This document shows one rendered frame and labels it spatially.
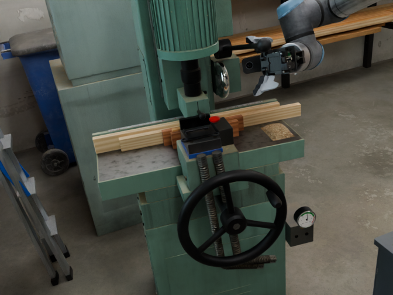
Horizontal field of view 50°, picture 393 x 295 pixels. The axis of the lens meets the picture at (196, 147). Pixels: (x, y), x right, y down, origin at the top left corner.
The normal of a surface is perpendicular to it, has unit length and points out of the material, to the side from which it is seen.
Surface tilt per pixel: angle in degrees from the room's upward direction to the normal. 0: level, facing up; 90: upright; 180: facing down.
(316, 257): 0
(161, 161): 0
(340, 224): 0
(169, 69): 90
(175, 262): 90
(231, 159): 90
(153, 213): 90
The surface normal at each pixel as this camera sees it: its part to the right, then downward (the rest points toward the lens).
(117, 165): -0.11, -0.88
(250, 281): 0.23, 0.43
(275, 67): -0.62, 0.25
